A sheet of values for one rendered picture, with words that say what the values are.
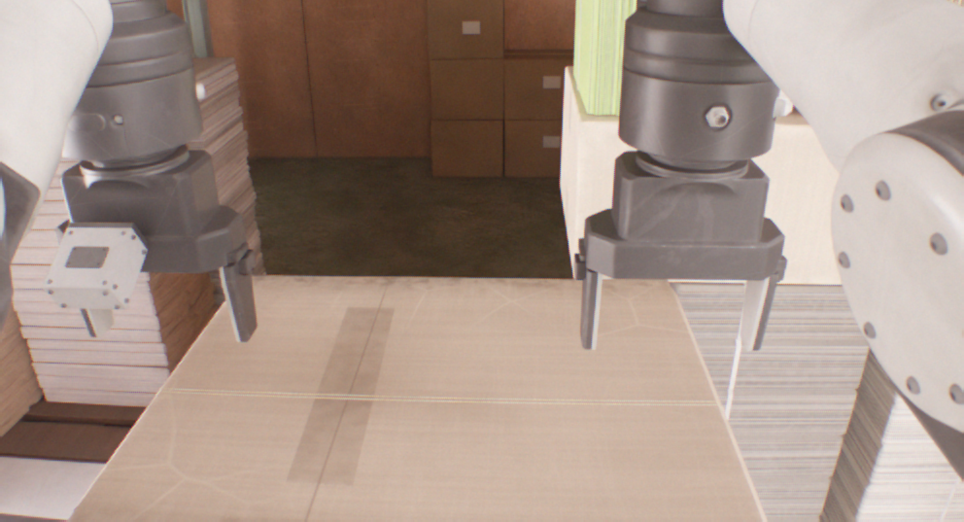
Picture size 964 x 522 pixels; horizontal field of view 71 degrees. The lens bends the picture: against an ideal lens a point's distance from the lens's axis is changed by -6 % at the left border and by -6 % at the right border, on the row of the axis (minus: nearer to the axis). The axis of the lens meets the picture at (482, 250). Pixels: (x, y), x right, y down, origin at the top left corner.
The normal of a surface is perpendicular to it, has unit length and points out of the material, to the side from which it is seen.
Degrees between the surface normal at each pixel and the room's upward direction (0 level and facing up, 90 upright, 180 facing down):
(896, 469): 90
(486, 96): 90
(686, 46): 90
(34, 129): 79
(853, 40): 53
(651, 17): 45
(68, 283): 30
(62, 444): 0
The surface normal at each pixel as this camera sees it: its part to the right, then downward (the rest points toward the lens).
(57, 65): 0.96, -0.22
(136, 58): 0.67, 0.30
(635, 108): -0.91, 0.18
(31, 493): -0.01, -0.90
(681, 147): -0.40, 0.40
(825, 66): -0.97, -0.15
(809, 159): -0.05, 0.44
